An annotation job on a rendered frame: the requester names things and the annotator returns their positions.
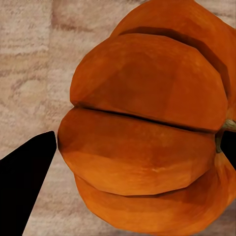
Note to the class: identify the pumpkin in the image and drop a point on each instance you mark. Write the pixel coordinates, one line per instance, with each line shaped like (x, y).
(151, 104)

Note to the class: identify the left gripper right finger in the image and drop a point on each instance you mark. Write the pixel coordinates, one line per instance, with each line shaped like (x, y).
(228, 146)

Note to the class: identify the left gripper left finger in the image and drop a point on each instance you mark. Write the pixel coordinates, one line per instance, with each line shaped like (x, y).
(22, 174)

